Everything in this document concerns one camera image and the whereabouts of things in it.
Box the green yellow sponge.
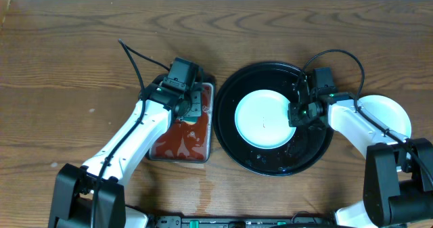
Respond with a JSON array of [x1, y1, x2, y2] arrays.
[[183, 118, 198, 125]]

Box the pale green plate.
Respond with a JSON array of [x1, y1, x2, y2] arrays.
[[358, 95, 412, 137], [234, 89, 296, 150]]

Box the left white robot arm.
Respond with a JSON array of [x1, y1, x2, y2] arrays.
[[48, 74, 214, 227]]

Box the round black tray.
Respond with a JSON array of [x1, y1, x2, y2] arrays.
[[212, 62, 334, 176]]

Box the rectangular tray with red water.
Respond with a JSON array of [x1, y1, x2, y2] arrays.
[[147, 75, 215, 163]]

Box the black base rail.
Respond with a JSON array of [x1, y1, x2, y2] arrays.
[[145, 216, 337, 228]]

